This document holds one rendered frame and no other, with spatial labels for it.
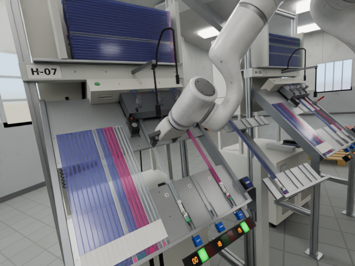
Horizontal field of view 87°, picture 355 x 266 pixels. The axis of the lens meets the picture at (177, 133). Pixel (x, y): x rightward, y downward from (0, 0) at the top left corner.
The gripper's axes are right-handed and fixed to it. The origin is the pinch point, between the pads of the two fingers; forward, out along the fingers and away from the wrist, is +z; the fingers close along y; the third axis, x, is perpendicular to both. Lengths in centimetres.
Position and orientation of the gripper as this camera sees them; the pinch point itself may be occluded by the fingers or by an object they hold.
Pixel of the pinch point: (163, 140)
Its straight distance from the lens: 73.7
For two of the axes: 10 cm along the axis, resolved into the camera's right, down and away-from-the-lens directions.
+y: -8.3, 1.7, -5.3
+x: 3.8, 8.6, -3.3
